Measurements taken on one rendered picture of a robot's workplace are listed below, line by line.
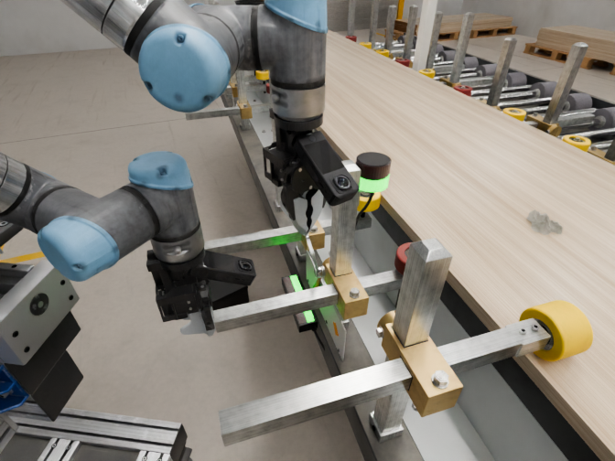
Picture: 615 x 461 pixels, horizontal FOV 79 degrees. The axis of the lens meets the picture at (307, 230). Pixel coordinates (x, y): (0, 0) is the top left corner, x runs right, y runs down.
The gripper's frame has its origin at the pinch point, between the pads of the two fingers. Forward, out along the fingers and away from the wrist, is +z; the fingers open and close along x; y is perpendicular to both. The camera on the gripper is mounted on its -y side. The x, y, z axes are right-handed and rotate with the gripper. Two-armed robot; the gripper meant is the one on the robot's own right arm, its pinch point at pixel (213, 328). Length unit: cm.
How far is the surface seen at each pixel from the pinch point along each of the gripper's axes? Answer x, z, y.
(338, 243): -2.1, -13.1, -25.3
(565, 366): 29, -8, -50
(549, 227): 1, -8, -75
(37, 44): -740, 69, 225
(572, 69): -57, -24, -135
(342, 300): 3.9, -4.1, -24.4
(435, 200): -17, -8, -57
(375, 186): -0.9, -25.2, -31.0
